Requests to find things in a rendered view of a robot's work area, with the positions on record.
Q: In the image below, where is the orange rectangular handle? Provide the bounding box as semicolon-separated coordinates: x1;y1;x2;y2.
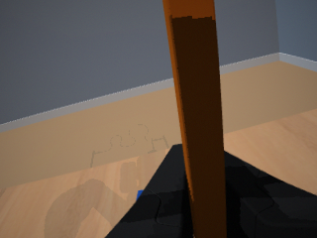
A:
162;0;227;238

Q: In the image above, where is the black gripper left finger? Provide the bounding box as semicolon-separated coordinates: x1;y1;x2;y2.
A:
104;144;194;238

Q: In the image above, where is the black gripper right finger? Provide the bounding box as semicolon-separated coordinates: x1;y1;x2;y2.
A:
225;151;317;238

